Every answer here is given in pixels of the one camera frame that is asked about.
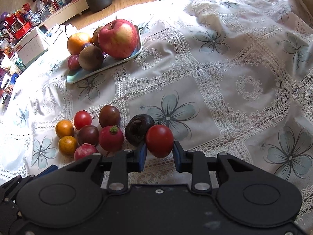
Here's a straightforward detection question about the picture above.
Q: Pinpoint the small orange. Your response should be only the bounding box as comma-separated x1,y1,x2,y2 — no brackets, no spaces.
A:
58,136,78,158
55,120,74,138

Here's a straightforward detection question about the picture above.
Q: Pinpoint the red radish with green top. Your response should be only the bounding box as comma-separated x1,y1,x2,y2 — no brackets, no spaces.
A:
99,125,124,152

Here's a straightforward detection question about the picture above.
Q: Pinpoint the pink red radish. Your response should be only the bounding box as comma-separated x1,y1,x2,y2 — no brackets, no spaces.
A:
74,143,98,161

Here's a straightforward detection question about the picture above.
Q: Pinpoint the dark purple plum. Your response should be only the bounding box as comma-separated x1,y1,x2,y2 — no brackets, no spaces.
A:
77,125,99,146

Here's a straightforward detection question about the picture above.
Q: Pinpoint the dark brown round tomato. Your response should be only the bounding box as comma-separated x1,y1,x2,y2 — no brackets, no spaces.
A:
99,105,121,128

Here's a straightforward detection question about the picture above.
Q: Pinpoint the small red cherry tomato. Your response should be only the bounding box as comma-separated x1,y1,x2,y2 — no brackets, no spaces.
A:
74,110,92,130

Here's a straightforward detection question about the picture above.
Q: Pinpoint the white floral lace tablecloth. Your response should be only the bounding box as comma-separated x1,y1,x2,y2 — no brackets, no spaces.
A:
1,0,312,234

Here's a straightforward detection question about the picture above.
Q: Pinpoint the light teal tray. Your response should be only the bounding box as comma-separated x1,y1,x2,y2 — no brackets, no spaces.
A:
66,25,143,84

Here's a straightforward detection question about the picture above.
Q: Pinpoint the front brown kiwi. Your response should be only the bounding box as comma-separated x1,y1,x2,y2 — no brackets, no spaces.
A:
78,46,104,71

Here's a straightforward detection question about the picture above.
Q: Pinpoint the brown kiwi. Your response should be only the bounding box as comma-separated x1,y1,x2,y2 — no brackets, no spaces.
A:
92,26,103,47
78,46,104,71

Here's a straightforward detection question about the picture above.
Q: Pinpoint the red plum on tray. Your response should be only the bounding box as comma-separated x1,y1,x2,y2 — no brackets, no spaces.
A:
67,55,81,71

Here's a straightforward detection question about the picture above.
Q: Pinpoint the large red apple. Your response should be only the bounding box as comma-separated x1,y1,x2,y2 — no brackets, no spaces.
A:
98,19,138,60

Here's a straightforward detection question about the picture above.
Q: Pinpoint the small purple plum behind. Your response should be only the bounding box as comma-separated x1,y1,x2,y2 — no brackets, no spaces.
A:
82,42,94,49

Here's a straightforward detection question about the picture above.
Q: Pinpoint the back brown kiwi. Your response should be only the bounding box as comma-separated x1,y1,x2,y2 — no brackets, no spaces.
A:
92,26,103,47

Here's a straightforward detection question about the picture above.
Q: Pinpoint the large orange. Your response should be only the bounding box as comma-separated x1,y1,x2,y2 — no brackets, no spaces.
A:
67,32,92,55

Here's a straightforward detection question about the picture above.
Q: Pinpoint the white desk calendar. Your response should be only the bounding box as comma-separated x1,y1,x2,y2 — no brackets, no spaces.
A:
14,27,50,68

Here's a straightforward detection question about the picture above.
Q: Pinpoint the white tv cabinet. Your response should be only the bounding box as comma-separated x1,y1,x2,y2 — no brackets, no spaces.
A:
37,0,89,30

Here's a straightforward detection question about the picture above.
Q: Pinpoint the black round ottoman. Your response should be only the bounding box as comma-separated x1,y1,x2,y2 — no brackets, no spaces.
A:
86,0,112,13

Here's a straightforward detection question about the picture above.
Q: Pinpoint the blue white porcelain vase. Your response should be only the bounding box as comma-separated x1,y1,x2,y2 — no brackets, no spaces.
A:
28,10,41,27

